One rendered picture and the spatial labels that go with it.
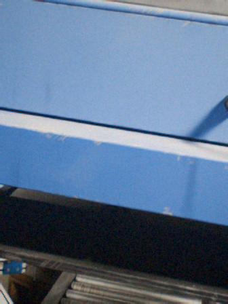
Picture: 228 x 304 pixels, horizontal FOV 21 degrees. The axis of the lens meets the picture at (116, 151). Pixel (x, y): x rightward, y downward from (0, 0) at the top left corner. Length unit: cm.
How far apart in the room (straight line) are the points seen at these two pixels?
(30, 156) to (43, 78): 16
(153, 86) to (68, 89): 14
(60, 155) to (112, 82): 16
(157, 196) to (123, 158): 8
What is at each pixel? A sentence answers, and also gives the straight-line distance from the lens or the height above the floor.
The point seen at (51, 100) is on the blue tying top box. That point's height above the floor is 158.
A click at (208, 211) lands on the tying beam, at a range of 92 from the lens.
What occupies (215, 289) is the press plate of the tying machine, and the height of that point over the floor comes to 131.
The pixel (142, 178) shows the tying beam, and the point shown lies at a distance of 91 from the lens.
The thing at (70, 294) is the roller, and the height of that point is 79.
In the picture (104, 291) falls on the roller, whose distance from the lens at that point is 213.
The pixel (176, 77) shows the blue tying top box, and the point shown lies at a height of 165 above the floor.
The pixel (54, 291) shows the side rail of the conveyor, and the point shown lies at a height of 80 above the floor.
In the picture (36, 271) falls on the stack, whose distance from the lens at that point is 353.
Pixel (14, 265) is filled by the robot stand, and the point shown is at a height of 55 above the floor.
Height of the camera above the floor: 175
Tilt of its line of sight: 14 degrees down
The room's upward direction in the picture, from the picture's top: 7 degrees clockwise
